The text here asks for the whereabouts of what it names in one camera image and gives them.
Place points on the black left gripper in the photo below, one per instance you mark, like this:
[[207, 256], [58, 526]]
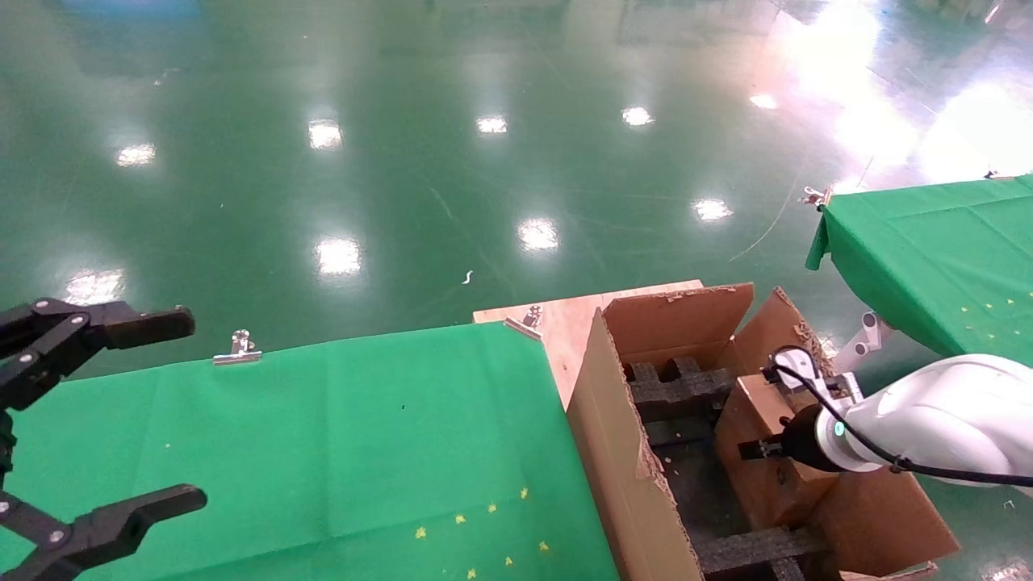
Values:
[[5, 444]]

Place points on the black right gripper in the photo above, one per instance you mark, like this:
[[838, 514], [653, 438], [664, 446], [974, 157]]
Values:
[[803, 444]]

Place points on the small brown cardboard box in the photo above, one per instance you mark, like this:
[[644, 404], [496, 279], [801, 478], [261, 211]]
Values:
[[750, 415]]

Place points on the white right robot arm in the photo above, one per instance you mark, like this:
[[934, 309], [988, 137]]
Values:
[[952, 411]]

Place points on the large open brown carton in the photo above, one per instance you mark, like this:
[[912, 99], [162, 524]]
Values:
[[613, 452]]

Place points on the white metal table leg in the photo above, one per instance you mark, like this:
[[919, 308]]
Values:
[[859, 343]]

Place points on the black notched foam insert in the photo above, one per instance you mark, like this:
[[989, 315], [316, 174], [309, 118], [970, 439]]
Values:
[[686, 391], [750, 553]]

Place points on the large green table cloth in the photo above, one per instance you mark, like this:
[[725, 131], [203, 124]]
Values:
[[282, 436]]

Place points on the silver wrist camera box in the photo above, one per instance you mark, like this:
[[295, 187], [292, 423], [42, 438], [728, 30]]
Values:
[[787, 379]]

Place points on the silver camera mount bracket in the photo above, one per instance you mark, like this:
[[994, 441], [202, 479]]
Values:
[[843, 387]]

